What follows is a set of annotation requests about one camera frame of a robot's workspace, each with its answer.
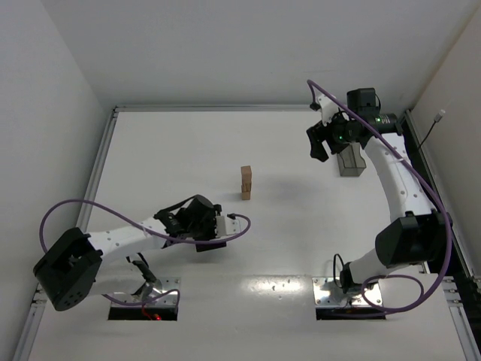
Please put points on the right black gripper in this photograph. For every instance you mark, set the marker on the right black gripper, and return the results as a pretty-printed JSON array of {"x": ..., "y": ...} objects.
[{"x": 324, "y": 132}]

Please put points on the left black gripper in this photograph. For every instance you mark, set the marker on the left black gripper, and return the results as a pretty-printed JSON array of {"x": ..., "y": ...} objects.
[{"x": 210, "y": 245}]

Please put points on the grey transparent plastic bin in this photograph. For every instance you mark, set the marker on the grey transparent plastic bin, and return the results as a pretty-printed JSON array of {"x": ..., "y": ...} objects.
[{"x": 350, "y": 161}]

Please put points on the light wood cube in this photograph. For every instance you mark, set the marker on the light wood cube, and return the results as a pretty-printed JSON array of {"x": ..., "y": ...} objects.
[
  {"x": 246, "y": 171},
  {"x": 246, "y": 180},
  {"x": 246, "y": 195}
]

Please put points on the dark long wood block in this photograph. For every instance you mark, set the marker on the dark long wood block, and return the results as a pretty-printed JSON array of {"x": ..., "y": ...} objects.
[{"x": 246, "y": 188}]

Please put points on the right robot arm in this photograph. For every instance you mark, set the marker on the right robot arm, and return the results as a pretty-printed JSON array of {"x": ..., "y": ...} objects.
[{"x": 417, "y": 232}]

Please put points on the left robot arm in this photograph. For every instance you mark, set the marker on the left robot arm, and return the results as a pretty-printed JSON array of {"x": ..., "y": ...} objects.
[{"x": 81, "y": 264}]

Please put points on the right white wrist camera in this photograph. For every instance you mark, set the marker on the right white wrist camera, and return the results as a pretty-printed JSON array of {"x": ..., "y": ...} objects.
[{"x": 326, "y": 107}]

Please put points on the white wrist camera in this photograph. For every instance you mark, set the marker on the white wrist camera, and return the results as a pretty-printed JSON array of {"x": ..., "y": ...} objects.
[
  {"x": 226, "y": 226},
  {"x": 326, "y": 107}
]

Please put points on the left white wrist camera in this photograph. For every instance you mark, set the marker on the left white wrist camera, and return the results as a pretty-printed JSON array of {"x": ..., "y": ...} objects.
[{"x": 226, "y": 226}]

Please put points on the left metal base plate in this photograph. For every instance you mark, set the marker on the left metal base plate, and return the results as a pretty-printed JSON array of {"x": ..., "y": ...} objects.
[{"x": 164, "y": 293}]

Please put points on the metal base plate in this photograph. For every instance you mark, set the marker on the metal base plate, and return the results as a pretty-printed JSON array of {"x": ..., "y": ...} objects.
[
  {"x": 328, "y": 295},
  {"x": 164, "y": 293}
]

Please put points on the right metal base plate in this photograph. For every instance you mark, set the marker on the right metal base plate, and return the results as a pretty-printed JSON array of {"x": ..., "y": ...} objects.
[{"x": 328, "y": 295}]

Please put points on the aluminium table frame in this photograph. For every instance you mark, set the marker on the aluminium table frame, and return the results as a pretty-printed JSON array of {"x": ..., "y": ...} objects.
[{"x": 252, "y": 300}]

